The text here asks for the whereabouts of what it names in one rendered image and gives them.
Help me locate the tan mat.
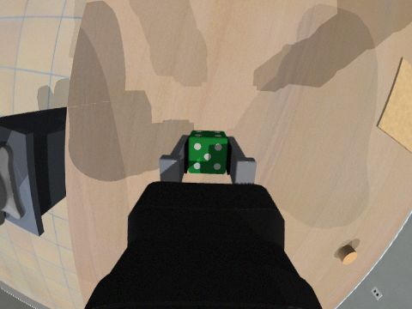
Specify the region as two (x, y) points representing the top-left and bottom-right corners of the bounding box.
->
(377, 58), (412, 153)

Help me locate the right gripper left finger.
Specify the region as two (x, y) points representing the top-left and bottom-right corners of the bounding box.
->
(159, 135), (190, 182)

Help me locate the green die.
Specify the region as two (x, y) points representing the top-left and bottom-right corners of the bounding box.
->
(188, 130), (227, 174)

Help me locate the tan short cylinder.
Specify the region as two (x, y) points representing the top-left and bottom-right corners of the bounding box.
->
(337, 245), (357, 264)

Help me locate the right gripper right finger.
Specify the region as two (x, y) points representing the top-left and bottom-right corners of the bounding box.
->
(226, 136), (257, 184)

